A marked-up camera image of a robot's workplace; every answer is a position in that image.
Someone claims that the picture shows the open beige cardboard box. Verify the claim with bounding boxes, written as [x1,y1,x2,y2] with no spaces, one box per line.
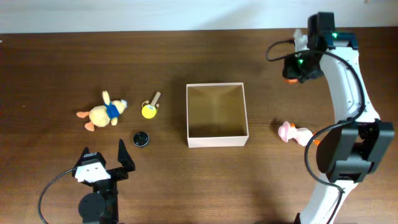
[186,83,249,148]

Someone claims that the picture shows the black round perforated puck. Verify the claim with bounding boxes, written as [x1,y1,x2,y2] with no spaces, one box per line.
[132,131,149,148]

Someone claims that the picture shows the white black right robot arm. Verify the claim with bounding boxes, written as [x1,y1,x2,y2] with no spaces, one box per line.
[282,12,395,223]

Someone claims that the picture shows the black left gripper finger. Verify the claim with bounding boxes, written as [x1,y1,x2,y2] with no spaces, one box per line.
[76,147,103,167]
[118,139,136,172]

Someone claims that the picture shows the yellow plush duck blue vest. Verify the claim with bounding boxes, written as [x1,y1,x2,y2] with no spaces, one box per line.
[76,91,128,132]

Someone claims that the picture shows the yellow wooden rattle drum toy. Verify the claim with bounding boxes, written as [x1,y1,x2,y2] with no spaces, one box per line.
[141,91,161,119]

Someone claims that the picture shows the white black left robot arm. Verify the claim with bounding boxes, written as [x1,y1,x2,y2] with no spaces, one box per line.
[72,139,136,224]

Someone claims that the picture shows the orange round perforated puck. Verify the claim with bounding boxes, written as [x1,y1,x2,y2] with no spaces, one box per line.
[285,79,299,84]

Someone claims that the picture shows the pink duck toy with hat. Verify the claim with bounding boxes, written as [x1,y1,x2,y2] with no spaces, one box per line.
[278,121,313,146]

